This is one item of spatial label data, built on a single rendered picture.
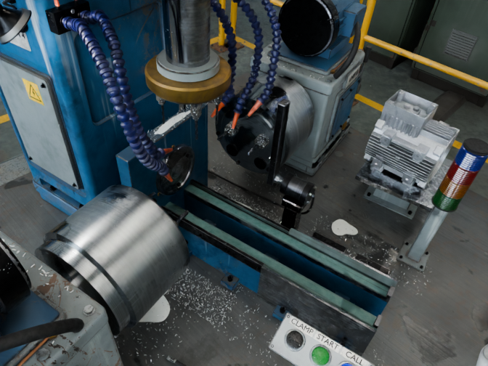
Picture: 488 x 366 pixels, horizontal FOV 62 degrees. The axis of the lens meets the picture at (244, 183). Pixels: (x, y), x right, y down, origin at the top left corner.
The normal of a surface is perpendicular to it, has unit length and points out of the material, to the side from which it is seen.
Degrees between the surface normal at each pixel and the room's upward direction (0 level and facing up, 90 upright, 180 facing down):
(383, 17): 90
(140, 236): 32
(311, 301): 90
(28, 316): 0
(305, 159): 90
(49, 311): 0
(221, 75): 0
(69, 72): 90
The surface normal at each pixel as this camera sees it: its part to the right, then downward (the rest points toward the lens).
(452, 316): 0.06, -0.73
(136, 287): 0.79, 0.07
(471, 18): -0.69, 0.47
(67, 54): 0.84, 0.41
